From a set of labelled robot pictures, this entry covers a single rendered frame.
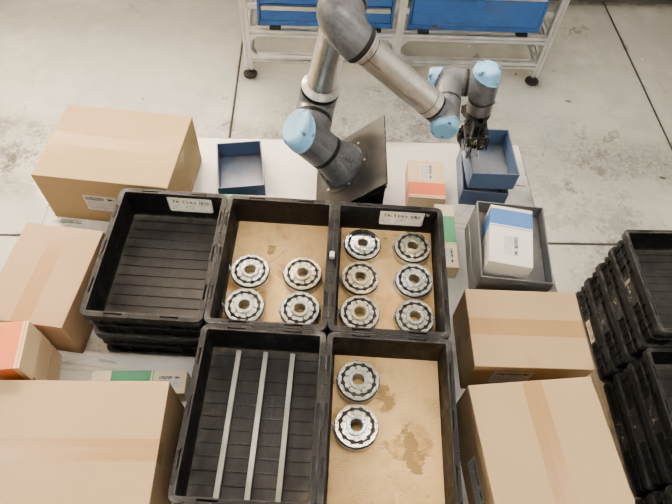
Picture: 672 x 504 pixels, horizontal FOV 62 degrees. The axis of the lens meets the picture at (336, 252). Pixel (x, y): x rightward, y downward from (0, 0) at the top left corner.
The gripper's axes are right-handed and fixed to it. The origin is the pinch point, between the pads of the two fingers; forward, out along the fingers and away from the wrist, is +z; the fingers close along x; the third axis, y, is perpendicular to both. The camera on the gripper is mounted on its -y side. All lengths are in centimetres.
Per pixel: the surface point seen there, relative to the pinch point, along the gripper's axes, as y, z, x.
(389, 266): 43, -1, -27
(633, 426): 69, 62, 57
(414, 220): 31.2, -6.0, -19.6
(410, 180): 6.5, 5.3, -18.5
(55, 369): 73, 1, -115
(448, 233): 26.2, 7.6, -7.8
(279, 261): 43, -4, -58
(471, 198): 9.7, 11.1, 1.8
